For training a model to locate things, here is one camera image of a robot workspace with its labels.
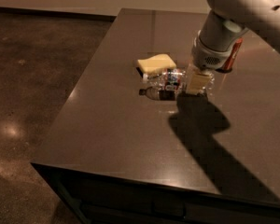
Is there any dark table cabinet base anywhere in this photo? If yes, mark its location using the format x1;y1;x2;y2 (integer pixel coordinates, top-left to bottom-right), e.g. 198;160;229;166
32;162;280;224

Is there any yellow sponge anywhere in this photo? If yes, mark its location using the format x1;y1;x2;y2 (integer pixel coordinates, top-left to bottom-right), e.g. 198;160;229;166
137;54;176;74

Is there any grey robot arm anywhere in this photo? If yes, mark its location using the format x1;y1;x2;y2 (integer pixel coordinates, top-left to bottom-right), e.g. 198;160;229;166
186;0;280;95

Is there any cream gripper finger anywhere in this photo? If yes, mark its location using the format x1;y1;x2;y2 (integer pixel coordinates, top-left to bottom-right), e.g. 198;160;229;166
186;64;211;95

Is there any clear plastic water bottle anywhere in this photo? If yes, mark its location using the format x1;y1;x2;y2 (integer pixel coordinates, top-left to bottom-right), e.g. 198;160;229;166
143;68;214;94

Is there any red soda can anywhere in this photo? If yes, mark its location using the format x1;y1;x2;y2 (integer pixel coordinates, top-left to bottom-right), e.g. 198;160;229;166
220;37;243;73

